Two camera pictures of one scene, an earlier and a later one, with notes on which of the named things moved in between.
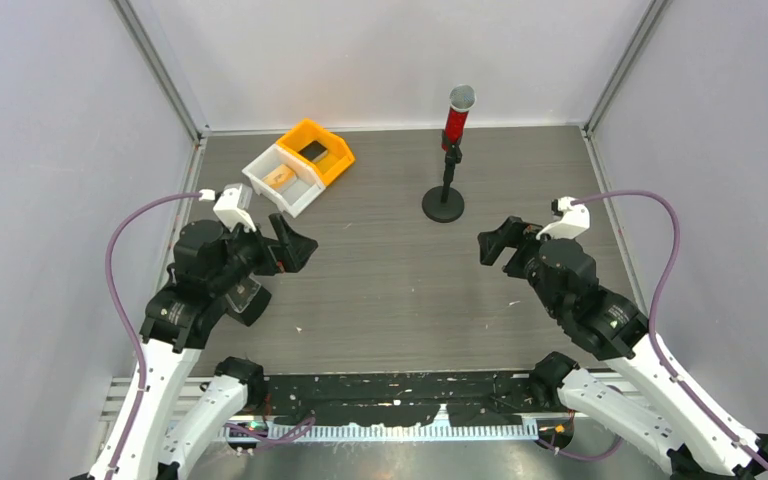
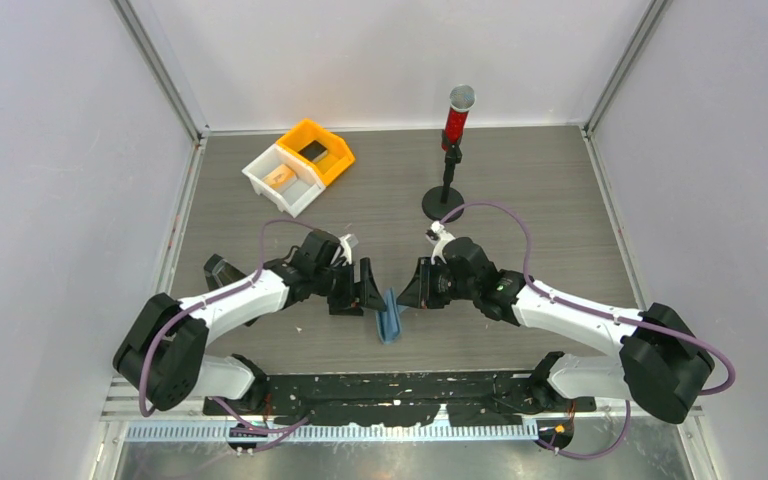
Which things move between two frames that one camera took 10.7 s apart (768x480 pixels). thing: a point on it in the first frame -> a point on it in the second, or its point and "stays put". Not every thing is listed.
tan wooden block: [282, 178] stays put
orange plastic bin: [333, 161] stays put
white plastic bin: [308, 184] stays put
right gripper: [514, 232] -> [420, 293]
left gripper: [287, 254] -> [356, 296]
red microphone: [461, 100] stays put
